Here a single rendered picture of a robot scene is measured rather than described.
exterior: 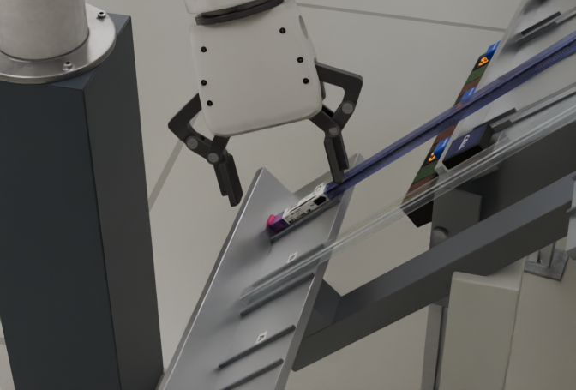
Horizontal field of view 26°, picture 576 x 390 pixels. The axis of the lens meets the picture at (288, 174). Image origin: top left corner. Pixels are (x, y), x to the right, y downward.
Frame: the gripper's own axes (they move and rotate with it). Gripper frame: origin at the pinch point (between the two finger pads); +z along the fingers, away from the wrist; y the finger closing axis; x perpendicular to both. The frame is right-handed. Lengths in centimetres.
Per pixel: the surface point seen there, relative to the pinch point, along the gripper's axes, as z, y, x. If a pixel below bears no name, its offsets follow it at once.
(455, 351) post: 20.7, -10.5, -4.1
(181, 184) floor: 34, 44, -132
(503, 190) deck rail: 13.6, -17.9, -25.7
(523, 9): 2, -25, -61
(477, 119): 9.1, -16.7, -39.5
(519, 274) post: 13.6, -17.6, -1.9
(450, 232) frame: 16.5, -11.5, -24.3
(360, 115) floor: 34, 8, -157
